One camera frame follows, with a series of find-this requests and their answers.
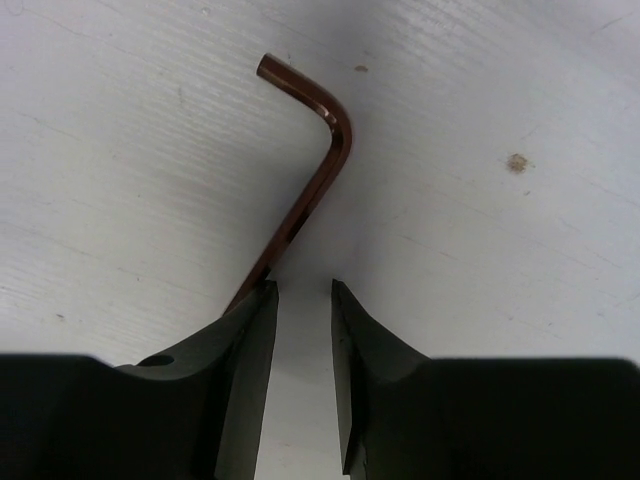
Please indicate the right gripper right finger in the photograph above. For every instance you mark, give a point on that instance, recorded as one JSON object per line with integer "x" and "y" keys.
{"x": 403, "y": 415}

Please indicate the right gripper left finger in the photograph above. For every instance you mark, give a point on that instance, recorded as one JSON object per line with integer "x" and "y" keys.
{"x": 192, "y": 411}

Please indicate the brown hex key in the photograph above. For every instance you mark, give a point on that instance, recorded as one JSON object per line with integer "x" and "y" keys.
{"x": 309, "y": 93}

